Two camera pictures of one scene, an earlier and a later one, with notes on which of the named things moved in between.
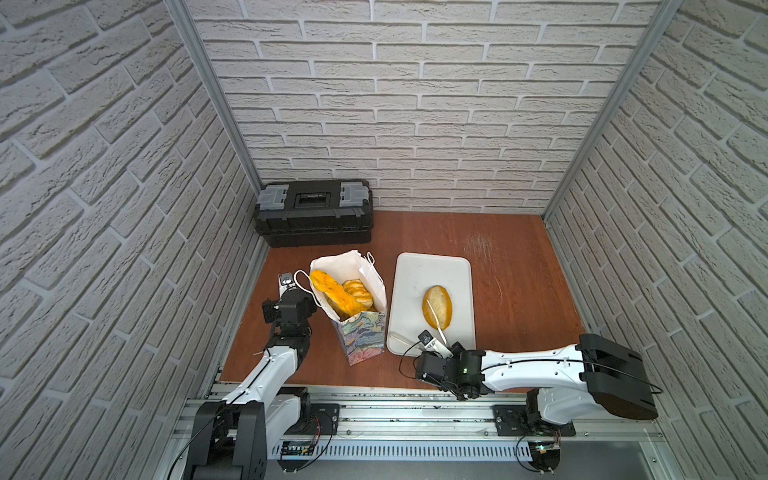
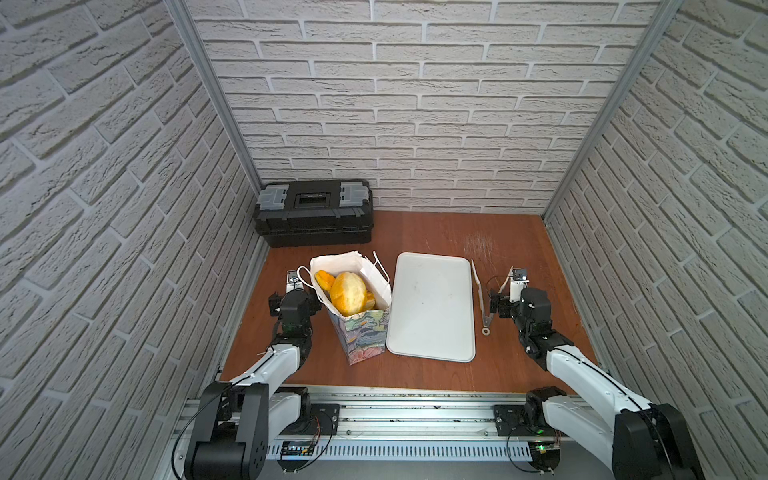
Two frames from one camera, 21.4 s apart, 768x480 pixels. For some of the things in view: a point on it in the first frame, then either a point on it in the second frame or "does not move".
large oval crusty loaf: x=439 y=299 to x=348 y=293
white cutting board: x=413 y=275 does not move
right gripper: x=455 y=354 to x=505 y=302
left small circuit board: x=294 y=454 does not move
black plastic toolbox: x=315 y=213 does not move
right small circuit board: x=545 y=454 does not move
